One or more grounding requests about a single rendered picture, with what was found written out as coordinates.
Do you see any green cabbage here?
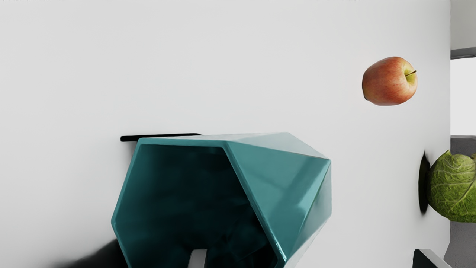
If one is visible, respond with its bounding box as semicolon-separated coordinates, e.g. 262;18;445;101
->
426;150;476;223

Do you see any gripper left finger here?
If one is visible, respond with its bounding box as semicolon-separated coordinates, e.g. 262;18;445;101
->
188;249;208;268

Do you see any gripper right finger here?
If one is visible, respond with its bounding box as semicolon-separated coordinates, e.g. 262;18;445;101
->
412;249;453;268

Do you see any teal faceted mug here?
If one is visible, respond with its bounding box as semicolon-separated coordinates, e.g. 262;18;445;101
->
111;132;332;268

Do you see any red apple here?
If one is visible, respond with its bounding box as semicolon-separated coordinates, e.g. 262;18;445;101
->
362;56;418;107

